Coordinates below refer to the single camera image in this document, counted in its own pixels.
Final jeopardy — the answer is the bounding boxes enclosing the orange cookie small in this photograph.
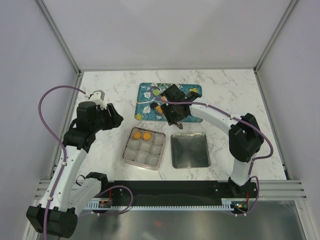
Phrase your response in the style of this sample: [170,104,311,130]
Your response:
[133,131,142,140]

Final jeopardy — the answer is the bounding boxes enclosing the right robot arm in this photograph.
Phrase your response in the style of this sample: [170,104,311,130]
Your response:
[159,84,264,198]

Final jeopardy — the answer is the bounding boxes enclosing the black round cookie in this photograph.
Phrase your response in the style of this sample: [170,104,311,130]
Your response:
[150,102,158,110]

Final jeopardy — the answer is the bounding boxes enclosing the steel kitchen tongs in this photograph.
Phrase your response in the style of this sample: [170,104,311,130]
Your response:
[174,121,184,130]

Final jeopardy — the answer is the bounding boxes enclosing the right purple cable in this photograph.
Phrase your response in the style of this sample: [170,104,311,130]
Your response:
[150,86,275,217]

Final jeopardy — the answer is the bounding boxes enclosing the teal floral tray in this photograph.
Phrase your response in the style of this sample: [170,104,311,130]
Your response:
[134,82,203,123]

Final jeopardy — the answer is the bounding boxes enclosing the silver tin lid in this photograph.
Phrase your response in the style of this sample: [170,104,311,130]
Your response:
[170,133,211,169]

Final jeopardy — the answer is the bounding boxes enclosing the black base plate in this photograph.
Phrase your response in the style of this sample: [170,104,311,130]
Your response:
[96,180,258,206]

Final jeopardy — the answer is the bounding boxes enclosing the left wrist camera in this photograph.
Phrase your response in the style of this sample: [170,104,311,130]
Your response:
[85,90,106,109]

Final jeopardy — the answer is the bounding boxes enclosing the white cable duct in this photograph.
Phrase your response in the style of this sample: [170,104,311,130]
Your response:
[84,199,234,211]

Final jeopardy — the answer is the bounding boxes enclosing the orange round cookie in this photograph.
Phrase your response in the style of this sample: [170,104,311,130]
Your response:
[155,105,163,115]

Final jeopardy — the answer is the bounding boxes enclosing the light green cookie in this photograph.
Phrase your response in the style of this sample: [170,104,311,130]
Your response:
[152,89,160,96]

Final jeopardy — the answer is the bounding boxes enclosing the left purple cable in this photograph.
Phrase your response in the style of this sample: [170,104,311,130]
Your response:
[37,85,133,240]

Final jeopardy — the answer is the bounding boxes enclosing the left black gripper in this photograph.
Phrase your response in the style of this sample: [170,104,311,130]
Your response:
[90,103,124,133]

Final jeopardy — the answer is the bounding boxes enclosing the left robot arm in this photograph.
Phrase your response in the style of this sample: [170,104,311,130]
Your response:
[26,100,124,239]

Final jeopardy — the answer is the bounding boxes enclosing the cookie tin with liners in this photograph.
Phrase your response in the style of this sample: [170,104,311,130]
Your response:
[122,127,166,171]

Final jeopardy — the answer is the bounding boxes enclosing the purple cable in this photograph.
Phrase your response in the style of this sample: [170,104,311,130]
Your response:
[37,85,133,240]
[150,86,275,217]

